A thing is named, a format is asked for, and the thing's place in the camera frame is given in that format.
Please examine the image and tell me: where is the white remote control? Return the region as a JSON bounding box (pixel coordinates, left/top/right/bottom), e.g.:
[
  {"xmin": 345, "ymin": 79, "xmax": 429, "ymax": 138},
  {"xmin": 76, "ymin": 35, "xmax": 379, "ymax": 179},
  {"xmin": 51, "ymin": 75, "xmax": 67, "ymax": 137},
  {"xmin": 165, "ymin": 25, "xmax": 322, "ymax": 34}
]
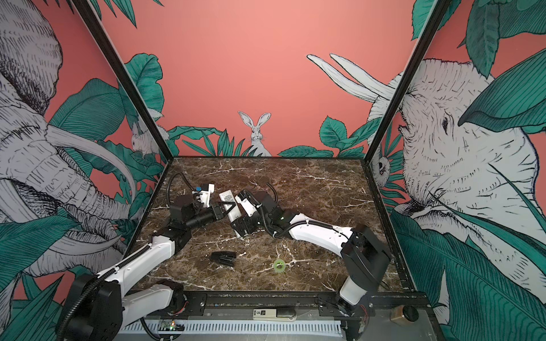
[{"xmin": 219, "ymin": 190, "xmax": 243, "ymax": 229}]

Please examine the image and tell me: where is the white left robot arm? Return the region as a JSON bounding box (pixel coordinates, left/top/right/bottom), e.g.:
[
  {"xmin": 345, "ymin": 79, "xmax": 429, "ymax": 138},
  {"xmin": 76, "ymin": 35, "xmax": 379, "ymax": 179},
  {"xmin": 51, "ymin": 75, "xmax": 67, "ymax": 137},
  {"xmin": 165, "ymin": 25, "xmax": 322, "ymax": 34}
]
[{"xmin": 55, "ymin": 190, "xmax": 241, "ymax": 340}]

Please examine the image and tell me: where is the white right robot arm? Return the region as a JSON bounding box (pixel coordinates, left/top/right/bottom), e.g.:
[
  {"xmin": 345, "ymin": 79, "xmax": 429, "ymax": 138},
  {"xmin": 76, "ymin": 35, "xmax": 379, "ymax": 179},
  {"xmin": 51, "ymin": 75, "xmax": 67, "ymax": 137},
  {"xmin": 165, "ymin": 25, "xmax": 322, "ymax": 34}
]
[{"xmin": 228, "ymin": 207, "xmax": 392, "ymax": 307}]

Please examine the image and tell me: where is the black plastic clip part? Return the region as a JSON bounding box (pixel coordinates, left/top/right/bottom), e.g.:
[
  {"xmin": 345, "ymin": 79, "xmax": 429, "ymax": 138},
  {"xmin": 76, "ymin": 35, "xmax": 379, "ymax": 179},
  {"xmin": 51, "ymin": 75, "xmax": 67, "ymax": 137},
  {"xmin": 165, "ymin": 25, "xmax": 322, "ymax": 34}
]
[{"xmin": 209, "ymin": 251, "xmax": 237, "ymax": 267}]

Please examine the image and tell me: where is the white perforated front strip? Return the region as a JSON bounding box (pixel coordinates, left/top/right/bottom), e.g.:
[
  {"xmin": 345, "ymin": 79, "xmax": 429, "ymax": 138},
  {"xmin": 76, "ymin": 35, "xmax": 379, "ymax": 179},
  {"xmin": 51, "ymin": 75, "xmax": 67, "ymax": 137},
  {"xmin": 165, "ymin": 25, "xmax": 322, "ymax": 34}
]
[{"xmin": 146, "ymin": 320, "xmax": 344, "ymax": 337}]

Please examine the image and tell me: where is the brass knob block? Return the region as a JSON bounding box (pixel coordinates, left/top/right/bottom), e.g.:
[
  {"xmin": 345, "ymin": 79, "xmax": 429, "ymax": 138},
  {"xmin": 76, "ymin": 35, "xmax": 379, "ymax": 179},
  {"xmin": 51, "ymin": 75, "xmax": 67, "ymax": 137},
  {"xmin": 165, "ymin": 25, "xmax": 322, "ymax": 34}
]
[{"xmin": 390, "ymin": 305, "xmax": 419, "ymax": 326}]

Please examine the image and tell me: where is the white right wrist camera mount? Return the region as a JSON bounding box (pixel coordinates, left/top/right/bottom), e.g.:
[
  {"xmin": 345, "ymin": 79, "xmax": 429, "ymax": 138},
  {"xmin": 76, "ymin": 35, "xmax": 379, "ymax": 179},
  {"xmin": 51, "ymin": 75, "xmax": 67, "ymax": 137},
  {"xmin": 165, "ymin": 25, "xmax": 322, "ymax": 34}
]
[{"xmin": 235, "ymin": 189, "xmax": 261, "ymax": 217}]

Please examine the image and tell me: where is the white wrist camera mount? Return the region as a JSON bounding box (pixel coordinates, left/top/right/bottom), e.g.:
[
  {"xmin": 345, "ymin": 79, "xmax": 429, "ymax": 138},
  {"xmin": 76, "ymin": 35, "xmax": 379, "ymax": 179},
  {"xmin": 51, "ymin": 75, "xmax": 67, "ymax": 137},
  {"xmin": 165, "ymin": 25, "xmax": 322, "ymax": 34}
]
[
  {"xmin": 235, "ymin": 189, "xmax": 261, "ymax": 217},
  {"xmin": 193, "ymin": 183, "xmax": 215, "ymax": 208}
]

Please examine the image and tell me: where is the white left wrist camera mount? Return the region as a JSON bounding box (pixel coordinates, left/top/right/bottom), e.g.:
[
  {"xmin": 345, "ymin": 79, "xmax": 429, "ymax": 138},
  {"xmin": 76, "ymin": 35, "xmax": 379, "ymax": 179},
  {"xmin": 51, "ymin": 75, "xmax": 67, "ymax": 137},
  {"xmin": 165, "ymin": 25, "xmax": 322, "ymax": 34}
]
[{"xmin": 193, "ymin": 183, "xmax": 215, "ymax": 208}]

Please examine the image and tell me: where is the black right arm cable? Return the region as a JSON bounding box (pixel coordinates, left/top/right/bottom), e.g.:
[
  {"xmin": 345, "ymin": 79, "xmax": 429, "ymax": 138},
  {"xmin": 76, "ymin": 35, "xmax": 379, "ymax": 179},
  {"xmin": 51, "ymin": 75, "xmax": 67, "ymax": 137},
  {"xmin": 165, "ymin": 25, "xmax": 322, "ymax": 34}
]
[{"xmin": 255, "ymin": 182, "xmax": 355, "ymax": 242}]

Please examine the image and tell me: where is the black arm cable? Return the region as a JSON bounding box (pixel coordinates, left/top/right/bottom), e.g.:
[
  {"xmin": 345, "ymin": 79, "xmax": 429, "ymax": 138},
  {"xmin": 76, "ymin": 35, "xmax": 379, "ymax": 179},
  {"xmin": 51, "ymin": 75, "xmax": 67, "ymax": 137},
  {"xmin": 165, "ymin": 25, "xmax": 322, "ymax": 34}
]
[
  {"xmin": 255, "ymin": 182, "xmax": 355, "ymax": 242},
  {"xmin": 166, "ymin": 172, "xmax": 195, "ymax": 205}
]

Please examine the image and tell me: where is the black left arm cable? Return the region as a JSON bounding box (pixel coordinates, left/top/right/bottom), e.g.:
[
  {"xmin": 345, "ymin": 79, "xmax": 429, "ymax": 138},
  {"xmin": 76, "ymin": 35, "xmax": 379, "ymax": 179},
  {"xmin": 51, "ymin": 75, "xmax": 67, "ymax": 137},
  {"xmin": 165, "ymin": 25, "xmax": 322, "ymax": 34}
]
[{"xmin": 166, "ymin": 172, "xmax": 195, "ymax": 205}]

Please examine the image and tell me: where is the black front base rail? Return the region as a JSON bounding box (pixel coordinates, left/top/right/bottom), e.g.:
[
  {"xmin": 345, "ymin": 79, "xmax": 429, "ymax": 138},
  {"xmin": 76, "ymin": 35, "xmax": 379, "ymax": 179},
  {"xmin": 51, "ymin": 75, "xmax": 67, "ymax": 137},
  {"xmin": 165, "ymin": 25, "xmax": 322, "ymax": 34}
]
[{"xmin": 179, "ymin": 291, "xmax": 432, "ymax": 318}]

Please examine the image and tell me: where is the white label box on rail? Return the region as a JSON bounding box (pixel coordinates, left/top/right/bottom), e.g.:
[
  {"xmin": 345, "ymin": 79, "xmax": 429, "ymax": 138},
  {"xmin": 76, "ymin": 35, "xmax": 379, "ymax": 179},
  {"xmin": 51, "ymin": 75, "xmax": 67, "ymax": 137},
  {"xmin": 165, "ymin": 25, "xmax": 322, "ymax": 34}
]
[{"xmin": 253, "ymin": 308, "xmax": 297, "ymax": 322}]

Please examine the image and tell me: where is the black corner frame post left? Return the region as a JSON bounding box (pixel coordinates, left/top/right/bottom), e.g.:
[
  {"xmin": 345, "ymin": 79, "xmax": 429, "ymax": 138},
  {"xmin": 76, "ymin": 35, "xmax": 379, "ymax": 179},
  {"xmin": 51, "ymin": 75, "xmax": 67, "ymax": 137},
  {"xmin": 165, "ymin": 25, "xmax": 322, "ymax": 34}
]
[{"xmin": 72, "ymin": 0, "xmax": 174, "ymax": 163}]

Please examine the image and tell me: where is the black corner frame post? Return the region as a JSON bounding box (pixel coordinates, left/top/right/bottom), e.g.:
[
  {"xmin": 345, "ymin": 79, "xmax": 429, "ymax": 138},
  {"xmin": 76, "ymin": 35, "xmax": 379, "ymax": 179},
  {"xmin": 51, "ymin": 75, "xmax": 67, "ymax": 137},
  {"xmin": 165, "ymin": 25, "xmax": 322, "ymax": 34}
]
[
  {"xmin": 364, "ymin": 0, "xmax": 451, "ymax": 165},
  {"xmin": 72, "ymin": 0, "xmax": 174, "ymax": 163}
]

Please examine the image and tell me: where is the black corner frame post right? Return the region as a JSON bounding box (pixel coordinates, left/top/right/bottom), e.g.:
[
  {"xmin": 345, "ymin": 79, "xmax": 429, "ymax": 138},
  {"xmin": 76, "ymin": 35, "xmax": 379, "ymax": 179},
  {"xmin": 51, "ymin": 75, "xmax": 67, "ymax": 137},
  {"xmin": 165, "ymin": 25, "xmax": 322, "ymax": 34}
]
[{"xmin": 364, "ymin": 0, "xmax": 451, "ymax": 165}]

